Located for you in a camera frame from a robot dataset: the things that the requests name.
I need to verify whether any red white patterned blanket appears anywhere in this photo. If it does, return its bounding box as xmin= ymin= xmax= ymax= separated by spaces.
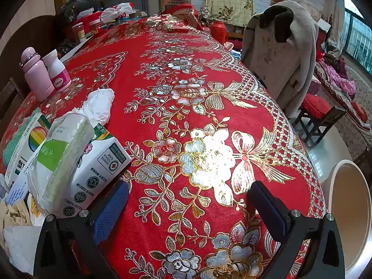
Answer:
xmin=314 ymin=64 xmax=372 ymax=131

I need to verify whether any pink thermos bottle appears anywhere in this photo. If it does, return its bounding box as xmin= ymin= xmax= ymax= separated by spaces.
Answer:
xmin=20 ymin=46 xmax=56 ymax=102

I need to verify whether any white red plastic bag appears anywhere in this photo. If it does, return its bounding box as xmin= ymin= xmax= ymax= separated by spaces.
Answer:
xmin=100 ymin=2 xmax=137 ymax=22

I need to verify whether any white green tissue pack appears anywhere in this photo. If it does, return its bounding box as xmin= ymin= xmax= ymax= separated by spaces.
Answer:
xmin=27 ymin=113 xmax=95 ymax=217

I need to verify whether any white printed leaflet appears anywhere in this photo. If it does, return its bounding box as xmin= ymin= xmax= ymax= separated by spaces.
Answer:
xmin=5 ymin=171 xmax=30 ymax=207

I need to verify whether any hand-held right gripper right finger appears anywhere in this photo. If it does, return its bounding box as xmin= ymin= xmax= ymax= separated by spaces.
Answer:
xmin=250 ymin=180 xmax=346 ymax=279

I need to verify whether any pink clothes pile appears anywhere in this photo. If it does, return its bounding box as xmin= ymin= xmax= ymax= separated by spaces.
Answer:
xmin=318 ymin=54 xmax=358 ymax=99

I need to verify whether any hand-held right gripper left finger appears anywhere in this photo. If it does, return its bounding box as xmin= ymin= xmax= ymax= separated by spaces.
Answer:
xmin=33 ymin=180 xmax=130 ymax=279

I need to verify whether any red embroidered tablecloth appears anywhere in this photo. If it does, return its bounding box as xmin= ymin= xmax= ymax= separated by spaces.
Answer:
xmin=0 ymin=13 xmax=329 ymax=279

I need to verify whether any black plastic bag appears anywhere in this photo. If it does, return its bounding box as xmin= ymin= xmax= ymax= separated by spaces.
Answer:
xmin=55 ymin=0 xmax=101 ymax=24

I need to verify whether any white foam block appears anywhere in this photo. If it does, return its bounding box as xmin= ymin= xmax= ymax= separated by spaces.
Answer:
xmin=3 ymin=225 xmax=44 ymax=265

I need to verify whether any white bottle pink label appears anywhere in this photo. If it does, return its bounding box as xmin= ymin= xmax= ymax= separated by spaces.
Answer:
xmin=43 ymin=49 xmax=72 ymax=93

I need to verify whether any small dark wooden stool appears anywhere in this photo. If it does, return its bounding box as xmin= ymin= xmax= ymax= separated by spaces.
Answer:
xmin=293 ymin=105 xmax=348 ymax=147

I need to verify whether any beige plastic bin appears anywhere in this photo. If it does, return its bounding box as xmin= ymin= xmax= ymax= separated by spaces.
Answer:
xmin=327 ymin=158 xmax=372 ymax=279

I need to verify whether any cardboard box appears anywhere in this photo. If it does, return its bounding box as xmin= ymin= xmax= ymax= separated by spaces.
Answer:
xmin=161 ymin=0 xmax=192 ymax=13

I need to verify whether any tan paper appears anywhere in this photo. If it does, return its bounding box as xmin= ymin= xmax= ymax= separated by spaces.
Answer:
xmin=0 ymin=199 xmax=32 ymax=227

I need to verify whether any red thermos jug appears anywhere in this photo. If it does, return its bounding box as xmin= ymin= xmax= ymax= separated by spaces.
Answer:
xmin=210 ymin=20 xmax=230 ymax=45

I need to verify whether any red pillow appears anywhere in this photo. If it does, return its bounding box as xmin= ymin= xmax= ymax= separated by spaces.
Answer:
xmin=350 ymin=102 xmax=369 ymax=123

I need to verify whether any floral sofa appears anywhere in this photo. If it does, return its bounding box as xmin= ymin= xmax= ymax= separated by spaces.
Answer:
xmin=312 ymin=64 xmax=372 ymax=163

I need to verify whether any grey white coat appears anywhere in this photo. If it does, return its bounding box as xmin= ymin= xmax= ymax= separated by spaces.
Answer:
xmin=241 ymin=0 xmax=320 ymax=120

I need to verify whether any rainbow print box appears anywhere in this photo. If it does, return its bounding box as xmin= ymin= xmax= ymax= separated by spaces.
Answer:
xmin=4 ymin=115 xmax=53 ymax=188

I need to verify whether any red seat cushion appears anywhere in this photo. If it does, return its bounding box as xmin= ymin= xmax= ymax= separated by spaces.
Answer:
xmin=302 ymin=93 xmax=332 ymax=120

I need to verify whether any red jar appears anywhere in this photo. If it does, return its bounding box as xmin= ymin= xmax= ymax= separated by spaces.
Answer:
xmin=87 ymin=17 xmax=102 ymax=35

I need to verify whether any white green carton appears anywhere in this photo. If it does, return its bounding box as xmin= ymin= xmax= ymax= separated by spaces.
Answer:
xmin=56 ymin=123 xmax=133 ymax=218

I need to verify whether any cream floral cloth cover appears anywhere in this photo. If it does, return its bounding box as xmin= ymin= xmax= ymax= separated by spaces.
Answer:
xmin=200 ymin=0 xmax=256 ymax=27

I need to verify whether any small labelled bottle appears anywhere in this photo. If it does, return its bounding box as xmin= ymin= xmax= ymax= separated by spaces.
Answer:
xmin=72 ymin=23 xmax=88 ymax=44

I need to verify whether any crumpled white tissue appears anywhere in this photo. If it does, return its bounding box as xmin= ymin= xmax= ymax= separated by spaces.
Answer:
xmin=71 ymin=89 xmax=115 ymax=125

